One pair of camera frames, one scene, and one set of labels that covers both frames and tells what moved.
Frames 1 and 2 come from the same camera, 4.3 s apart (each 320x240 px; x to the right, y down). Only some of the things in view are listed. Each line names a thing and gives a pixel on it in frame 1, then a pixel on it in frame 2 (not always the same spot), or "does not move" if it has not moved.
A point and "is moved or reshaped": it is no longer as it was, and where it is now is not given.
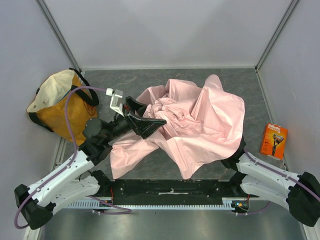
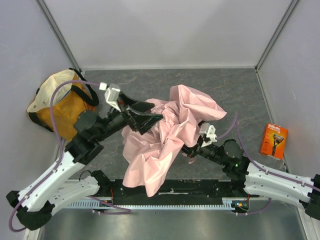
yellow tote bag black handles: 47,106 does not move
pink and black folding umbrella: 203,125 is moved or reshaped
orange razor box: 274,141 does not move
